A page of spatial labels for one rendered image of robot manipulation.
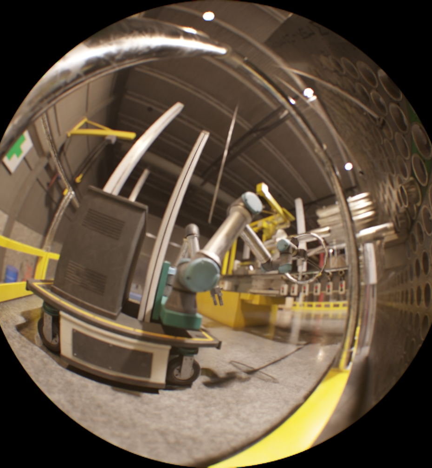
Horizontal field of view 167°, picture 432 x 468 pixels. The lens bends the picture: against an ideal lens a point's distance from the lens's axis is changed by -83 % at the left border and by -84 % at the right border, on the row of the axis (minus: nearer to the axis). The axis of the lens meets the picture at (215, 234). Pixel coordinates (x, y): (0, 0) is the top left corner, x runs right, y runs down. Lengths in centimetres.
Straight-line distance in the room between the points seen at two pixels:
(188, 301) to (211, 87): 916
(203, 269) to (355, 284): 44
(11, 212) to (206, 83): 1031
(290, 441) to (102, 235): 76
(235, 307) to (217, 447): 216
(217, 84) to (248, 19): 428
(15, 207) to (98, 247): 661
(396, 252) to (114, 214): 286
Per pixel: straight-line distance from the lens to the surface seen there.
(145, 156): 1032
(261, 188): 217
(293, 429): 24
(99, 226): 70
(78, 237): 73
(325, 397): 31
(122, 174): 422
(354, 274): 38
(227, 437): 68
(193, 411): 75
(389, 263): 249
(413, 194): 166
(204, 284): 50
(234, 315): 249
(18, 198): 719
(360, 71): 173
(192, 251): 115
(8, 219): 724
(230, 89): 908
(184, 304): 62
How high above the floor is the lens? 55
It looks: 22 degrees up
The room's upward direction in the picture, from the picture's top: 11 degrees clockwise
